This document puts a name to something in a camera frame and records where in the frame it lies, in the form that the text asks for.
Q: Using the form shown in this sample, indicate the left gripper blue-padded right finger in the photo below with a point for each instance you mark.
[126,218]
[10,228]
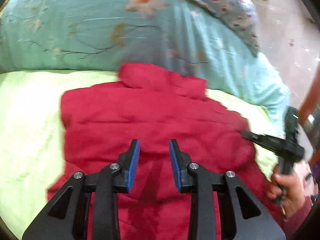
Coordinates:
[179,163]

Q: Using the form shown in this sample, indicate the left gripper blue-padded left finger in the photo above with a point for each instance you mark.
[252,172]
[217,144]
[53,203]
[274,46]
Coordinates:
[128,163]

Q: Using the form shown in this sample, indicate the red quilted puffer jacket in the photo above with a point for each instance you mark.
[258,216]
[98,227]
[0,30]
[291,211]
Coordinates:
[154,105]

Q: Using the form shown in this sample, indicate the maroon sleeved right forearm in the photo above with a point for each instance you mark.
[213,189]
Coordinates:
[291,225]

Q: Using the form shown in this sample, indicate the person's right hand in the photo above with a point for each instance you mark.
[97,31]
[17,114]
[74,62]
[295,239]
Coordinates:
[289,187]

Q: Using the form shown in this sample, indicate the light green bed sheet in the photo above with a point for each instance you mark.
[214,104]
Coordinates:
[32,138]

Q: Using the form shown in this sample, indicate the teal floral quilt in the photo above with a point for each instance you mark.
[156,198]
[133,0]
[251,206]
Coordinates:
[178,35]

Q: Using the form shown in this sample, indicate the white red-patterned pillow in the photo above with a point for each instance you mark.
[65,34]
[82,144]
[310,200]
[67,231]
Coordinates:
[240,16]

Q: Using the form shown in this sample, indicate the brown wooden chair frame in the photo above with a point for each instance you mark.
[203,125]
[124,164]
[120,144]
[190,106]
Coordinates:
[309,117]

